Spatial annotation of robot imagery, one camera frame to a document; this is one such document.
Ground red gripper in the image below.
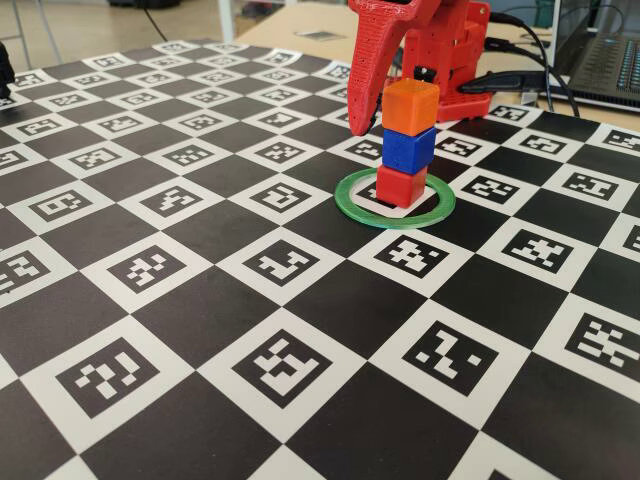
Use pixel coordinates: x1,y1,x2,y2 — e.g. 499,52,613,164
347,0,451,138

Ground orange cube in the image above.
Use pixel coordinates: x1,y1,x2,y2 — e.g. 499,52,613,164
381,79,441,137

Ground blue cube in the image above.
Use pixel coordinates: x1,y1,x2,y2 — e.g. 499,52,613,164
381,127,437,175

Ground red cube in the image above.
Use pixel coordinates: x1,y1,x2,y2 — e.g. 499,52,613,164
375,164,430,209

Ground small marker sheet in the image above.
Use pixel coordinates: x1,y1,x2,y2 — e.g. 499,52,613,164
294,29,347,42

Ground white table leg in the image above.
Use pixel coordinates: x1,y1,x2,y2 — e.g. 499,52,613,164
217,0,236,44

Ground dark laptop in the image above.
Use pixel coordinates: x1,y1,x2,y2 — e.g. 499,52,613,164
552,0,640,112

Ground checkerboard marker mat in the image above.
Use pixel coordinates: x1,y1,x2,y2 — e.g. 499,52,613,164
0,39,640,480

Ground grey metal chair legs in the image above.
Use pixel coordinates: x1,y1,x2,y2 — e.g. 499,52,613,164
9,0,64,69

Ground black stand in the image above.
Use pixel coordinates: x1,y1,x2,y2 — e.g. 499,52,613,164
0,42,16,99

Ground black clamp handle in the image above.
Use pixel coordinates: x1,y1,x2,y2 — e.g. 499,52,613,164
458,71,544,96

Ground green ring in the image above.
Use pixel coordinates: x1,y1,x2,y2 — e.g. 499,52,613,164
334,166,457,231

